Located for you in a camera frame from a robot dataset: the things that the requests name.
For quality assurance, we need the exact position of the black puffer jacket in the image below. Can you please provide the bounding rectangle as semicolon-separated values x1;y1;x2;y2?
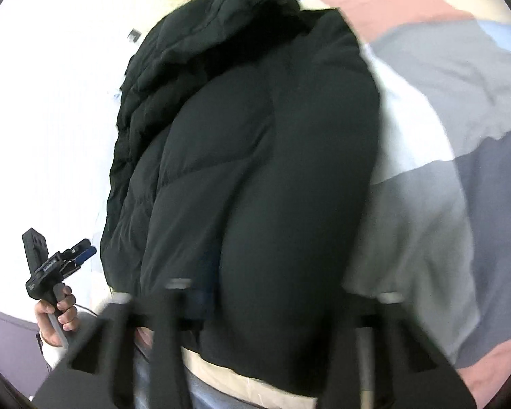
100;0;380;397

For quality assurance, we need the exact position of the left hand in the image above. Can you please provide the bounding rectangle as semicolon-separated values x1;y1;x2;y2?
35;284;80;347

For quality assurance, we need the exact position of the plaid patchwork quilt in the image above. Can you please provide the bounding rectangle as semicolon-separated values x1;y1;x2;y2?
301;0;511;407

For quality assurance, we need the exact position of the grey wall socket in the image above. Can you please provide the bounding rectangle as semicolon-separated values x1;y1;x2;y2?
128;30;141;43

